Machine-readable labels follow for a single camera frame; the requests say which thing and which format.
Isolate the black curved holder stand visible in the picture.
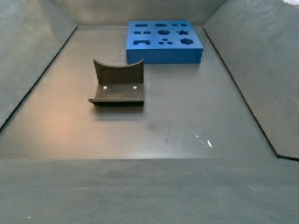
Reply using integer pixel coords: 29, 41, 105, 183
88, 60, 145, 104

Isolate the blue shape sorter block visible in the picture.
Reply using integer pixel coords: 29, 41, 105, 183
125, 20, 203, 64

